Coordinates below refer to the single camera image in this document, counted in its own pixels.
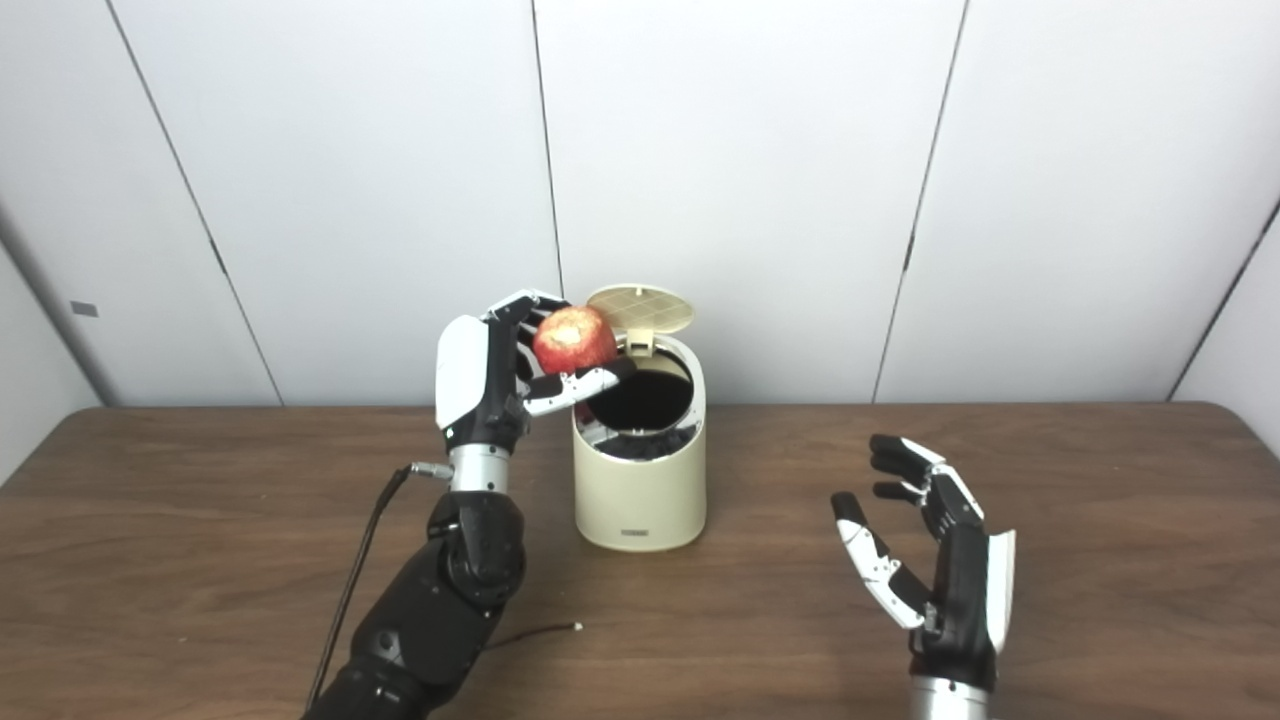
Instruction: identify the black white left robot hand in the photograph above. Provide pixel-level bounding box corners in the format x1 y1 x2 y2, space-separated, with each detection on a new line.
435 290 638 456

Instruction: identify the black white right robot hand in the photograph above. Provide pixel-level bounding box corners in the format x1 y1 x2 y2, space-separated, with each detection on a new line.
831 434 1017 691

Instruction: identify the red apple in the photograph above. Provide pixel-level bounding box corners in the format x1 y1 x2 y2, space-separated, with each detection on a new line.
532 305 619 375

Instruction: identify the cream round bin lid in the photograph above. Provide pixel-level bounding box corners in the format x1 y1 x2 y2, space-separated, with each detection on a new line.
586 284 696 356

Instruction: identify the cream-colored round bin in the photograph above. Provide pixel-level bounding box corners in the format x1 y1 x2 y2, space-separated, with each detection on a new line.
572 332 708 553

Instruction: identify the thin black wire white tip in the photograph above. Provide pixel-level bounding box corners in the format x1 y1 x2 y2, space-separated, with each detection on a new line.
485 622 584 651

